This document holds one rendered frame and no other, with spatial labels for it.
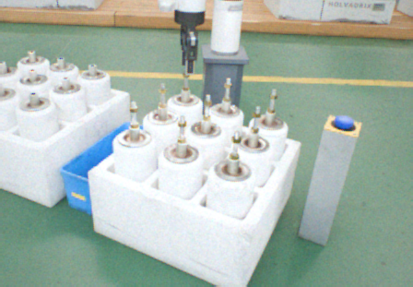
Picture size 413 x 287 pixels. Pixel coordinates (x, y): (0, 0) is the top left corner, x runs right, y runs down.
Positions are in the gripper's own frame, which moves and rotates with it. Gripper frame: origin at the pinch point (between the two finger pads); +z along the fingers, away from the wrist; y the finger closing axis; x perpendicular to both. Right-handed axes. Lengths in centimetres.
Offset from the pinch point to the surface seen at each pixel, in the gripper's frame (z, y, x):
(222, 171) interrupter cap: 9.9, -33.3, -2.5
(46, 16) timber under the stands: 30, 176, 67
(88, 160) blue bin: 26.3, -2.1, 27.0
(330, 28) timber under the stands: 30, 151, -122
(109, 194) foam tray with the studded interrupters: 21.2, -24.0, 20.4
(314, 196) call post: 21.5, -29.5, -26.5
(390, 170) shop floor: 35, -4, -68
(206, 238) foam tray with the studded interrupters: 22.6, -38.5, 0.8
